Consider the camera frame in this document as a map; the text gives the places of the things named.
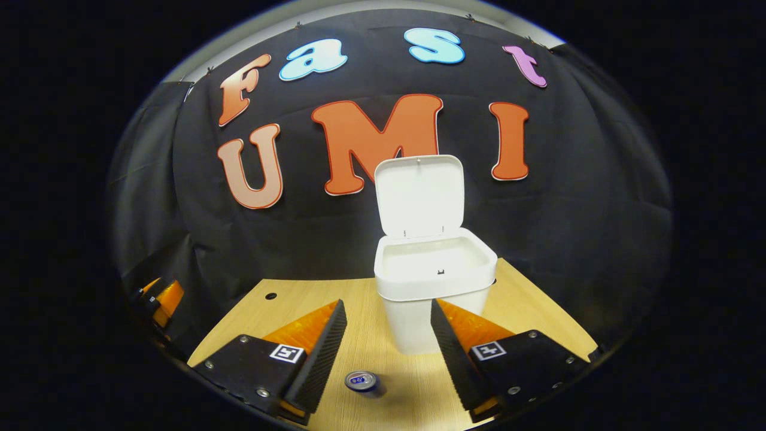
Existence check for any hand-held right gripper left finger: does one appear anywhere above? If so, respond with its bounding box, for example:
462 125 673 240
189 299 348 427

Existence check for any white desktop garbage bin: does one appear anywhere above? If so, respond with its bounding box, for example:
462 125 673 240
373 154 498 356

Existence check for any wooden desktop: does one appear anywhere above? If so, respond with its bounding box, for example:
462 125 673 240
187 259 599 431

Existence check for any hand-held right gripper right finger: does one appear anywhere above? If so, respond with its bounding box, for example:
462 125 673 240
430 298 602 424

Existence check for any blue pop can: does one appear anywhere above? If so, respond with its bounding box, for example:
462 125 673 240
344 371 384 397

